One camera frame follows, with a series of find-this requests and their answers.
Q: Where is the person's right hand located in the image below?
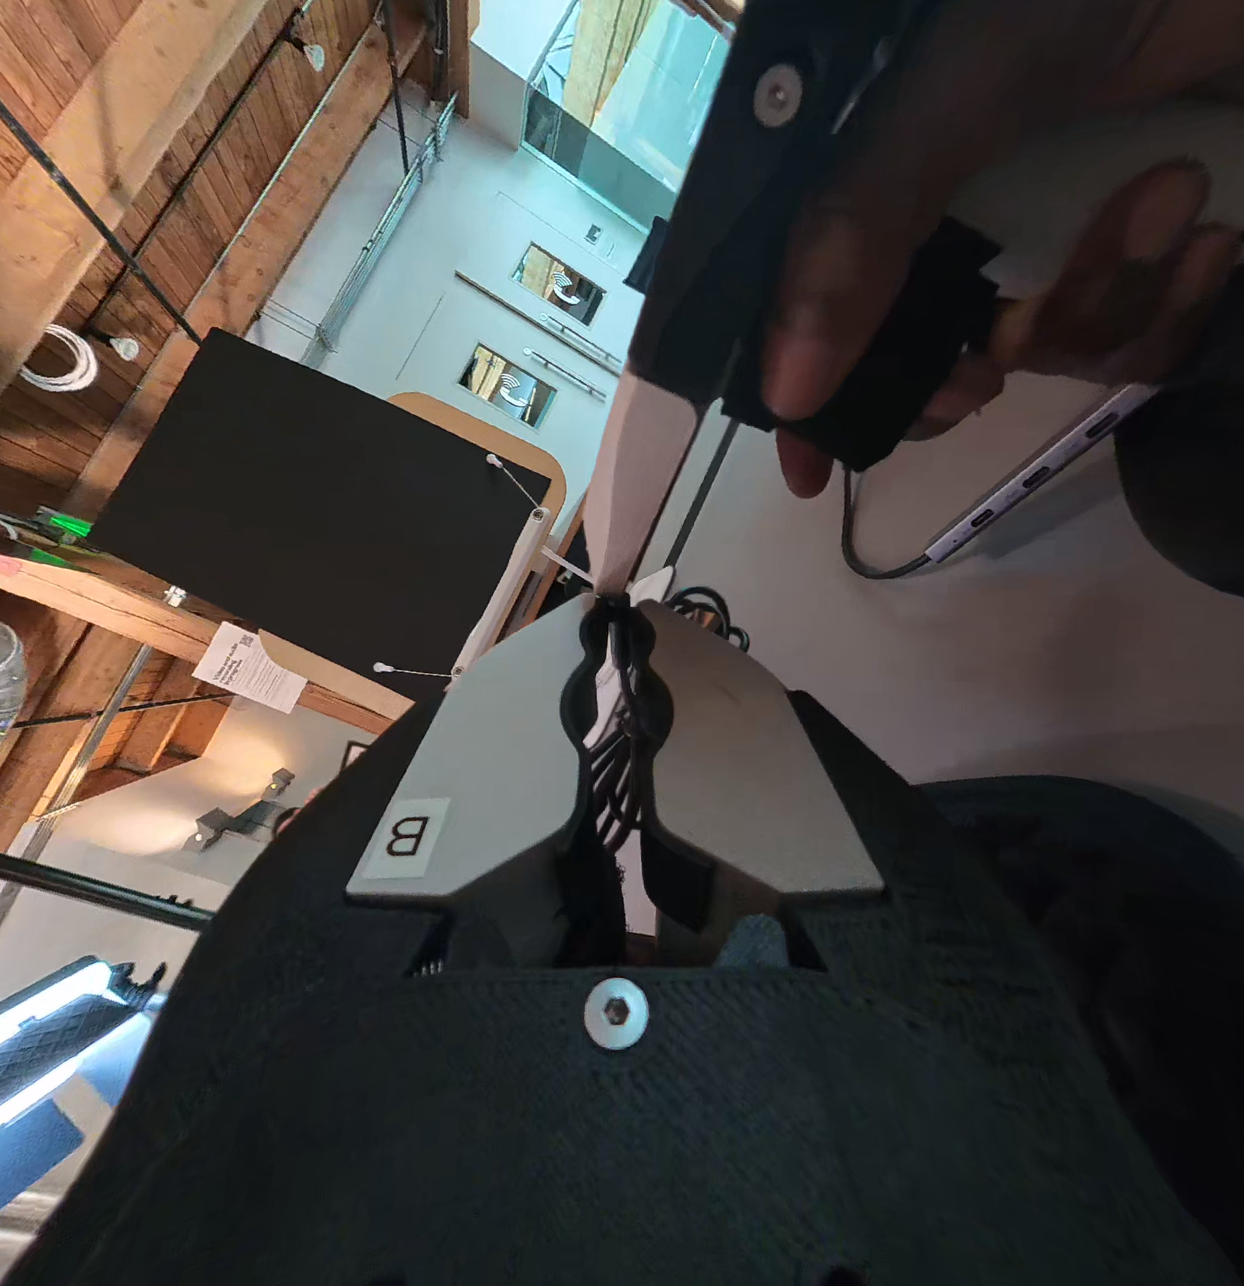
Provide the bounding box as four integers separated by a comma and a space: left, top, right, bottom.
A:
760, 0, 1244, 500

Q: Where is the white door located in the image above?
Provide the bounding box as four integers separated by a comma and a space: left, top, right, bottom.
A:
442, 190, 647, 430

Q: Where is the black usb-c cable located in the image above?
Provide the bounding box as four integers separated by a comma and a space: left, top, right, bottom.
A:
579, 587, 753, 865

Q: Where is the grey hub cable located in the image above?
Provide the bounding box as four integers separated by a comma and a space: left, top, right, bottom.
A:
840, 464, 935, 581

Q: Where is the dark cloth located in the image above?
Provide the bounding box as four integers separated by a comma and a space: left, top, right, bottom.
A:
923, 778, 1244, 1286

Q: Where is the glass balustrade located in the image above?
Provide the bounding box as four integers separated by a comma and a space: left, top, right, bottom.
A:
522, 0, 736, 211

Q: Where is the white post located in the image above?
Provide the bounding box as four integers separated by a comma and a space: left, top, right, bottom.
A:
459, 507, 553, 676

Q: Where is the led light panel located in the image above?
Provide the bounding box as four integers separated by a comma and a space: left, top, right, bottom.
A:
0, 954, 171, 1146

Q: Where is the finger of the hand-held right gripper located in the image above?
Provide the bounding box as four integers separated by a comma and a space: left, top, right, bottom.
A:
584, 369, 705, 593

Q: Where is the grey usb hub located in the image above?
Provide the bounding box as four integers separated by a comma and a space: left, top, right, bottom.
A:
923, 381, 1164, 565

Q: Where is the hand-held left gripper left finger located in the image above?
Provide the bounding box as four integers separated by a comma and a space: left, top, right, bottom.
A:
345, 593, 624, 970

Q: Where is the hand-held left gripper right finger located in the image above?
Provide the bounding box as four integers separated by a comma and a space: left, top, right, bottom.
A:
625, 599, 886, 970

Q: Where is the grey wall fixture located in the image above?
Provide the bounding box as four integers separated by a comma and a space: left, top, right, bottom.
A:
184, 767, 298, 855

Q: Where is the white cable coil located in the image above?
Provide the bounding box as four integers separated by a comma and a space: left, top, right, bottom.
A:
20, 323, 101, 390

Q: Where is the black board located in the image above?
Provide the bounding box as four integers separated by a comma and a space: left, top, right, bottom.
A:
92, 325, 569, 685

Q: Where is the white paper sheet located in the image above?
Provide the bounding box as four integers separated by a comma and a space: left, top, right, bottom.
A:
191, 621, 310, 716

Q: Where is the black stand pole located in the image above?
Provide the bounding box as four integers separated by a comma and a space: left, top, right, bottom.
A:
0, 847, 214, 932

